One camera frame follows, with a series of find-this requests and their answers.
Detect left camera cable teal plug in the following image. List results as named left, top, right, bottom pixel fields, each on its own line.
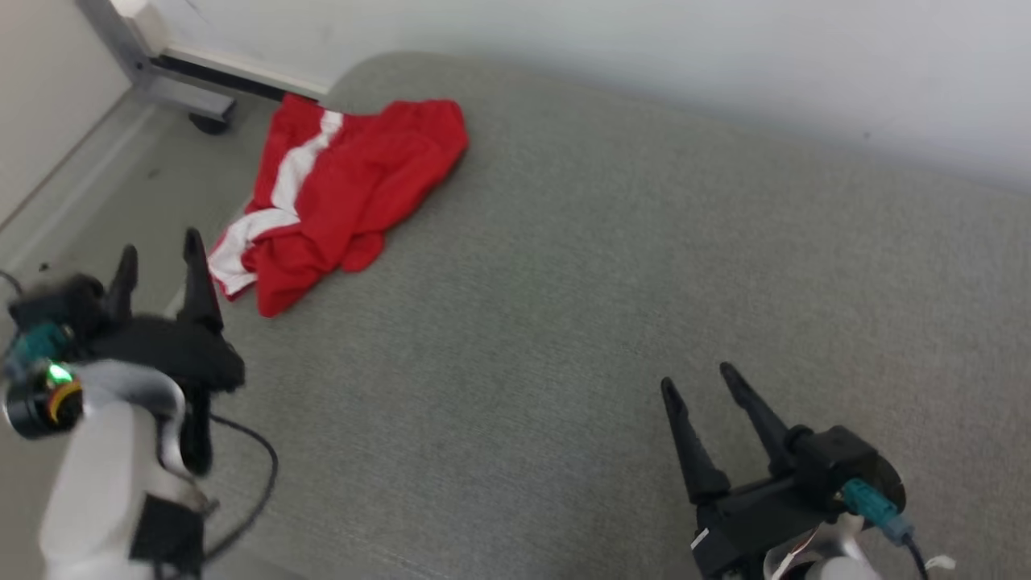
left=0, top=270, right=73, bottom=379

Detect red shorts with white stripe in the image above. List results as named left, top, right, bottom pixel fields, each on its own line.
left=207, top=94, right=470, bottom=319

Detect thin black looped cable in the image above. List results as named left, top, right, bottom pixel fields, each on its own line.
left=201, top=412, right=280, bottom=565

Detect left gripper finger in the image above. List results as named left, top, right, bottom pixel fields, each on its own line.
left=105, top=244, right=140, bottom=324
left=179, top=228, right=226, bottom=331

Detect camera cable teal plug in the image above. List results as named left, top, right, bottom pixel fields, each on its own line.
left=842, top=479, right=934, bottom=580
left=0, top=270, right=73, bottom=379

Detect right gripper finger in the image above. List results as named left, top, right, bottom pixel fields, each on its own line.
left=660, top=377, right=732, bottom=507
left=719, top=362, right=795, bottom=477

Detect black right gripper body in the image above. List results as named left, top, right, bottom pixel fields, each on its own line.
left=691, top=474, right=847, bottom=580

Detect right camera cable teal plug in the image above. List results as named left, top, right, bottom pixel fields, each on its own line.
left=842, top=479, right=934, bottom=580

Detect grey metal stand with caster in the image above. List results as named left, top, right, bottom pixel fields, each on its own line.
left=77, top=0, right=238, bottom=136

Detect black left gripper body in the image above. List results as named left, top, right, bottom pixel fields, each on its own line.
left=85, top=316, right=247, bottom=477

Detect twisted red white wires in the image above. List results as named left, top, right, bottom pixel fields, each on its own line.
left=769, top=528, right=816, bottom=580

